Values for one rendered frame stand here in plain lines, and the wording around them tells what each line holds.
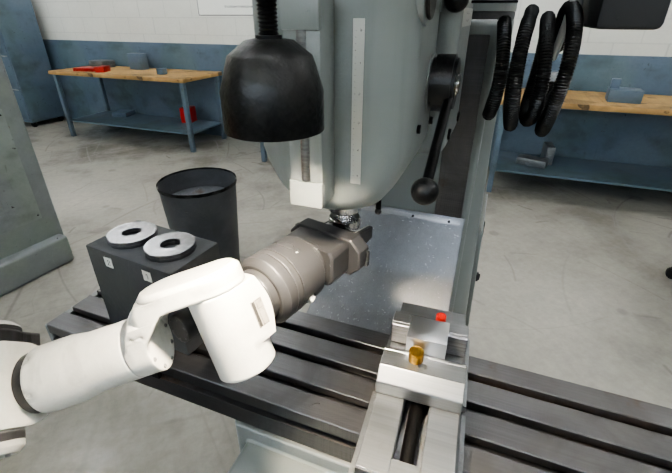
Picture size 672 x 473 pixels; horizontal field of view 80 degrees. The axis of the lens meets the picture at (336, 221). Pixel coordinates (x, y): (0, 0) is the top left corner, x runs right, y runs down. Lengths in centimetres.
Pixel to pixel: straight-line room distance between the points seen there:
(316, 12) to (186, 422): 180
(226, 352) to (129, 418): 167
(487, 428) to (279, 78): 62
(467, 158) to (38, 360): 78
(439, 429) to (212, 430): 142
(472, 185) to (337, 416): 55
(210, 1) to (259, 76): 558
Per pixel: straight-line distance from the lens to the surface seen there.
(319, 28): 41
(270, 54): 27
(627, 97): 422
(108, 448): 205
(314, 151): 43
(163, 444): 197
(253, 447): 83
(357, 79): 44
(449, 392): 64
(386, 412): 64
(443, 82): 52
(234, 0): 565
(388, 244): 98
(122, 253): 83
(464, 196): 94
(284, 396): 75
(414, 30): 45
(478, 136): 90
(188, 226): 253
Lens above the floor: 153
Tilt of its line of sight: 27 degrees down
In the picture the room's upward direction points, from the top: straight up
